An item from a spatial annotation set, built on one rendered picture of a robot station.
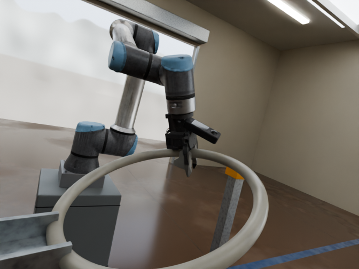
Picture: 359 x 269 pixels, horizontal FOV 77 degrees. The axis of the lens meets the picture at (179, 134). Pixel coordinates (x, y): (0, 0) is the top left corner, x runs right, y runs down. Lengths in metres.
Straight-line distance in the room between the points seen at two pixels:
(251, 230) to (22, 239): 0.42
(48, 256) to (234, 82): 6.72
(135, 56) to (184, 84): 0.18
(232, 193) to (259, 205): 1.18
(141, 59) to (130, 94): 0.57
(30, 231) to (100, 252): 0.95
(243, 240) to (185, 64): 0.45
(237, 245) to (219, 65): 6.32
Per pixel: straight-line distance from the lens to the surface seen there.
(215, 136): 0.68
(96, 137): 1.31
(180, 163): 0.74
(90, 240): 1.41
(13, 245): 0.55
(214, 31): 6.60
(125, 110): 1.30
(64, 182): 1.35
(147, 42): 1.30
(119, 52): 0.73
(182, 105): 0.66
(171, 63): 0.65
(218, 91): 6.60
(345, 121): 6.74
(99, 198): 1.30
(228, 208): 1.71
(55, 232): 0.52
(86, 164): 1.34
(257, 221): 0.45
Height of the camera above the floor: 1.36
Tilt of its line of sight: 5 degrees down
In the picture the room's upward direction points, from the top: 12 degrees clockwise
